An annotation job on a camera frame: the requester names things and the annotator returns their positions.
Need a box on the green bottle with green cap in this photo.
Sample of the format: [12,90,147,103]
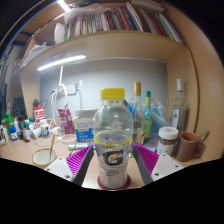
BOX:
[141,90,154,144]

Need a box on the cream ceramic cup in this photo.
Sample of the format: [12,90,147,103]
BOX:
[31,148,58,169]

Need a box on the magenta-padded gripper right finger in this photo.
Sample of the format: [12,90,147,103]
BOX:
[131,143,184,186]

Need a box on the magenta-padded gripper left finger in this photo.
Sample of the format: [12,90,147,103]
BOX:
[44,144,95,187]

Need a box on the red and white canister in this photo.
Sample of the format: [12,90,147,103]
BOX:
[33,106,46,123]

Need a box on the white pill bottle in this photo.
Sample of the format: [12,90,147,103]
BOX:
[39,119,50,139]

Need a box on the spoon in cream cup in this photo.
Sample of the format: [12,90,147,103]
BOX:
[48,133,57,163]

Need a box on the clear yellow-capped drink bottle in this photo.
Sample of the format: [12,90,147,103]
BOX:
[92,87,134,190]

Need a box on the tall clear glass bottle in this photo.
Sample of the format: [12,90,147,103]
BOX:
[171,78,189,134]

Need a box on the magenta packet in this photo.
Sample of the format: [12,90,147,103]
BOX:
[57,108,75,135]

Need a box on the white LED light bar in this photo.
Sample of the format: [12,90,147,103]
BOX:
[37,54,87,72]
[56,0,71,13]

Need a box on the white wall power outlet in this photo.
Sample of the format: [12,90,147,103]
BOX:
[56,83,78,97]

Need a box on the brown jar with white lid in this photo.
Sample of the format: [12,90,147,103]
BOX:
[156,126,179,157]

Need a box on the wooden shelf unit with books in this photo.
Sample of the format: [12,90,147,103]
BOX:
[13,0,224,161]

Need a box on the small white and blue bottle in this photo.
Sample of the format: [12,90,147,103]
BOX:
[9,126,18,142]

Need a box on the white and blue carton box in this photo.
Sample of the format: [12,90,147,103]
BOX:
[73,109,98,144]

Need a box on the brown mug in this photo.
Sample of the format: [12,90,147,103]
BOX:
[175,131,205,163]

